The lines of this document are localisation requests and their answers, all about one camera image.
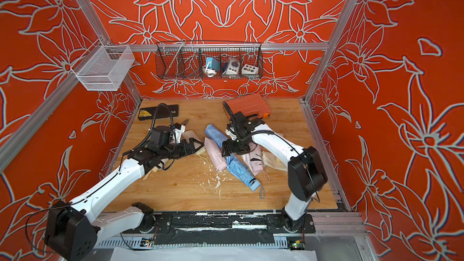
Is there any pink sleeved umbrella short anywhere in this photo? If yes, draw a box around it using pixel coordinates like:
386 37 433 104
242 145 270 182

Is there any white mesh basket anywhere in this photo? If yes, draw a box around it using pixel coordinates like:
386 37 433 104
71 45 135 91

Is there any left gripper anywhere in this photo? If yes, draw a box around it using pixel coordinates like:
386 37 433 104
159 138 204 161

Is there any black wire wall basket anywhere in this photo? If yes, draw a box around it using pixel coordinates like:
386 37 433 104
155 41 264 80

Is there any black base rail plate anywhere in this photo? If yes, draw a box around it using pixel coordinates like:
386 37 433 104
123 210 316 247

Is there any cream sleeved umbrella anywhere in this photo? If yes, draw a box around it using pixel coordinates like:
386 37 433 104
181 130 210 164

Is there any red plastic tool case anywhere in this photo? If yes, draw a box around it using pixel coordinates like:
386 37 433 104
222 94 271 118

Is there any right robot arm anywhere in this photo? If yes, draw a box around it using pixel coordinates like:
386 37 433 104
222 102 328 233

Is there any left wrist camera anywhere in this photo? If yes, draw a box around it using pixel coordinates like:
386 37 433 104
172 123 186 143

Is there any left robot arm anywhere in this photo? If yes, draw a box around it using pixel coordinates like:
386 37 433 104
44 122 204 261

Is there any beige black unsleeved umbrella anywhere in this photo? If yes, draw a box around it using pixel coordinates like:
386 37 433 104
142 167 160 181

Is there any cream sleeve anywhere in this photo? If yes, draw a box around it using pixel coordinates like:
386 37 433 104
262 151 288 172

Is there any blue sleeved umbrella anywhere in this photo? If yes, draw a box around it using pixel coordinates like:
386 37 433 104
225 155 266 199

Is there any blue sleeve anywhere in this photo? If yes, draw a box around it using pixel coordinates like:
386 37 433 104
204 124 229 149

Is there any black yellow tool box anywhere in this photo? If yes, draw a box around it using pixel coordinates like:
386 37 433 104
137 105 180 121

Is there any pink sleeved umbrella long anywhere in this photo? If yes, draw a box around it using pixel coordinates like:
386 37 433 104
204 137 227 172

